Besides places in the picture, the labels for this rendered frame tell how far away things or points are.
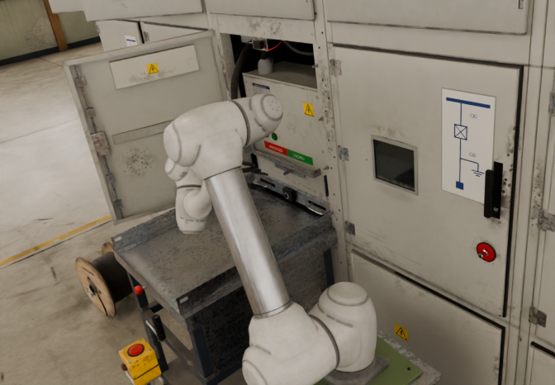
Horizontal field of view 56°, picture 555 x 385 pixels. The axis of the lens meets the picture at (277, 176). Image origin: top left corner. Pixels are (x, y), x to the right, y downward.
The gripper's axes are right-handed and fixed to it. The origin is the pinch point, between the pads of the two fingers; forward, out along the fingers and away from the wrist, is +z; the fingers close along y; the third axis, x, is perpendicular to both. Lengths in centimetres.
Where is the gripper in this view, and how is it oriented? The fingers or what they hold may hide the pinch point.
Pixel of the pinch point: (258, 179)
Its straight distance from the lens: 211.8
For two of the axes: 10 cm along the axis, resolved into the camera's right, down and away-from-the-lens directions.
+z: 7.4, 1.3, 6.6
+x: 6.2, 2.7, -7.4
